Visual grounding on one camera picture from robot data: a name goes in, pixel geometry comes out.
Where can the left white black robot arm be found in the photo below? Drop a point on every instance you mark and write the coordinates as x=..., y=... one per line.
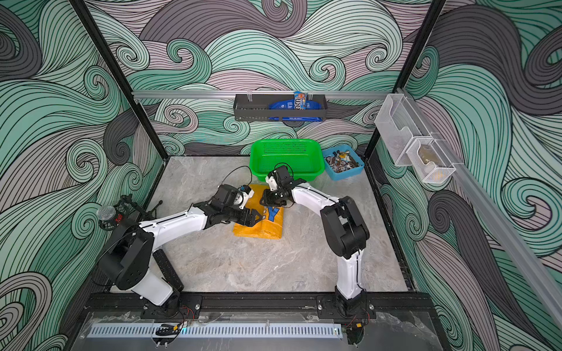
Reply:
x=125, y=259

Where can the black wall shelf tray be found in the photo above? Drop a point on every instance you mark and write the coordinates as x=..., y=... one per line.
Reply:
x=257, y=108

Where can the small clear wall bin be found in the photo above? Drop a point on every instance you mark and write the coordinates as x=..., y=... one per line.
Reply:
x=430, y=161

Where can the blue snack packet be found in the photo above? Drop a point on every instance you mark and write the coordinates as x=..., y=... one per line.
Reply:
x=299, y=102

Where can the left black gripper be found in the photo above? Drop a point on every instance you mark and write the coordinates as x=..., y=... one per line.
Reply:
x=250, y=222

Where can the blue bin of small parts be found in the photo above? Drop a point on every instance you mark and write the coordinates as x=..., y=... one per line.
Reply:
x=342, y=162

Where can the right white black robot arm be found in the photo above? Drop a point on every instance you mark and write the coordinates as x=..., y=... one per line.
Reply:
x=344, y=228

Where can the green plastic basket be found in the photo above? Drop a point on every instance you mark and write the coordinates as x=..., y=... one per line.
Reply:
x=303, y=157

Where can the aluminium rail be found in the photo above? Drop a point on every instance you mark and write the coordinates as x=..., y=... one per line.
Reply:
x=539, y=279
x=225, y=94

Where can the yellow printed pillowcase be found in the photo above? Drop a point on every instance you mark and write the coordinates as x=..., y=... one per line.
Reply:
x=271, y=225

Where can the back aluminium rail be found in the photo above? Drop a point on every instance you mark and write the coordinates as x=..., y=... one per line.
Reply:
x=225, y=94

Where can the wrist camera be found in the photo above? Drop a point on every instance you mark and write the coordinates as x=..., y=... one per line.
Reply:
x=279, y=178
x=244, y=193

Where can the white slotted cable duct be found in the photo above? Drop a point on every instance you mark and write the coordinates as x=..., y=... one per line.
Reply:
x=218, y=330

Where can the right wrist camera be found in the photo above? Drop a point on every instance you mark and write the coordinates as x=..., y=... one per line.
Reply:
x=279, y=178

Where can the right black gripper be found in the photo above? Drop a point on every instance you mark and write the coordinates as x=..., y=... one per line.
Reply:
x=276, y=195

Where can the right aluminium rail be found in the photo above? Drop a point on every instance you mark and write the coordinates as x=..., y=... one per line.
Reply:
x=539, y=279

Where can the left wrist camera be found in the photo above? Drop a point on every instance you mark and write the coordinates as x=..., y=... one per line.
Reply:
x=244, y=193

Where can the large clear wall bin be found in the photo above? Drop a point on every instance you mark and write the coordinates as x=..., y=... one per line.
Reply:
x=399, y=125

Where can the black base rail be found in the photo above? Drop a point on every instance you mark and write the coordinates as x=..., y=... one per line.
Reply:
x=324, y=305

